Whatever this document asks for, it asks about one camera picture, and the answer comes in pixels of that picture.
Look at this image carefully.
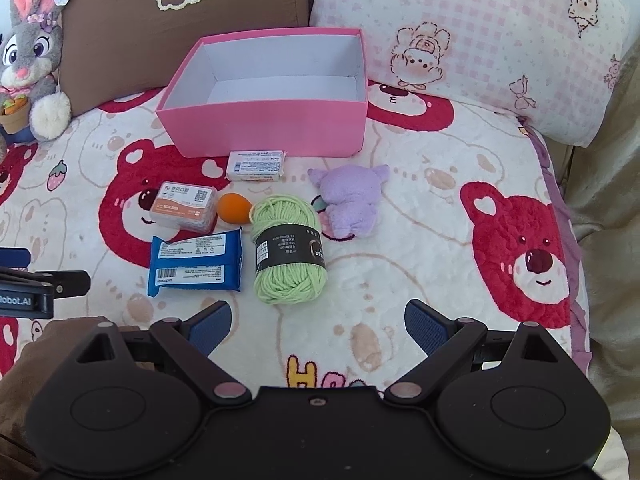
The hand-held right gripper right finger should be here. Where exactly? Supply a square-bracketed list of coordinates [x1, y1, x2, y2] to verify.
[382, 299, 571, 403]

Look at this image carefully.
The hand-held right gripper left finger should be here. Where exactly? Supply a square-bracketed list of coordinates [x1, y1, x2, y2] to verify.
[75, 301, 253, 406]

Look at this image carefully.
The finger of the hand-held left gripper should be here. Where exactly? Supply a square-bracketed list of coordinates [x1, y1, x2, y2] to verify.
[0, 247, 32, 269]
[0, 268, 92, 297]

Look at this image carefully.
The blue wet wipes packet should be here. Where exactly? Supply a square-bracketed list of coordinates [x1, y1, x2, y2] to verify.
[146, 228, 244, 297]

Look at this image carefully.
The green yarn ball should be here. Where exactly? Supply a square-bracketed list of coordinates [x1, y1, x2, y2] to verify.
[249, 195, 328, 306]

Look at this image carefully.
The orange makeup sponge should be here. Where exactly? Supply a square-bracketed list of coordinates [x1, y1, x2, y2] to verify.
[217, 193, 253, 225]

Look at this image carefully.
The clear dental floss box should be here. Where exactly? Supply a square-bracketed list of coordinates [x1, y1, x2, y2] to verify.
[149, 181, 219, 233]

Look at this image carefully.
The purple plush toy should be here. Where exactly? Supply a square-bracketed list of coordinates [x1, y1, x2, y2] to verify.
[306, 164, 391, 241]

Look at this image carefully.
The white tissue packet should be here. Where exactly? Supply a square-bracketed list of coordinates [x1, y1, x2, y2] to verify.
[225, 149, 288, 182]

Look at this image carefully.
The pink cardboard box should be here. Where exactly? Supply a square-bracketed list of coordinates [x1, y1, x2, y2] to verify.
[156, 27, 369, 158]

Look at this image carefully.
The bear printed blanket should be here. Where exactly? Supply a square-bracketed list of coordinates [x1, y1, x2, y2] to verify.
[0, 80, 593, 396]

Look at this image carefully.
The beige cloth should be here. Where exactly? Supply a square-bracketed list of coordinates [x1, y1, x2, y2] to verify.
[545, 35, 640, 480]

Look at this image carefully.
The grey rabbit plush toy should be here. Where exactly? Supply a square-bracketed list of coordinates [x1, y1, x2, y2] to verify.
[0, 0, 73, 143]

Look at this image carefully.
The brown cushion with cloud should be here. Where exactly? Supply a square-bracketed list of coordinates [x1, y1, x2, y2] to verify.
[52, 0, 313, 117]

